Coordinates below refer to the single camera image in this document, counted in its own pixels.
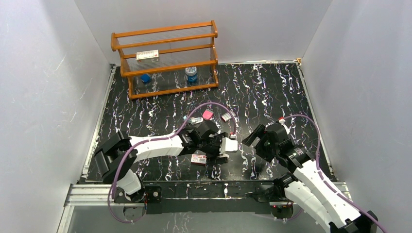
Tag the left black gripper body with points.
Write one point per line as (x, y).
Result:
(217, 146)

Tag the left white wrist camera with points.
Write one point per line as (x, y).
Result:
(228, 145)

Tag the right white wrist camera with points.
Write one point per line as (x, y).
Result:
(282, 121)

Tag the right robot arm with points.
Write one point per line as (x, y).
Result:
(306, 185)

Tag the pink eraser block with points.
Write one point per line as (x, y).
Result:
(207, 114)

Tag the orange wooden shelf rack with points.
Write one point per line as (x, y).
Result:
(191, 45)

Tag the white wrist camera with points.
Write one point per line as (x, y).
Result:
(282, 121)
(228, 145)

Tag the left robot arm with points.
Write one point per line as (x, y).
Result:
(115, 157)

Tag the red white staple box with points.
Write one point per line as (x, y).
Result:
(197, 159)

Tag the small blue box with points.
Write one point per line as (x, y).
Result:
(145, 78)

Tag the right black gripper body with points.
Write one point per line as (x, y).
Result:
(266, 150)

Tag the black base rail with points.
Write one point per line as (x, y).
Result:
(258, 197)

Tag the grey staple strip box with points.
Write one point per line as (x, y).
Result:
(226, 116)

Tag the light blue stapler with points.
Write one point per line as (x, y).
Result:
(193, 120)

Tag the white staple box on shelf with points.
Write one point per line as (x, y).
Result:
(145, 57)

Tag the blue round tin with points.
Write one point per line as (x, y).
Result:
(191, 74)

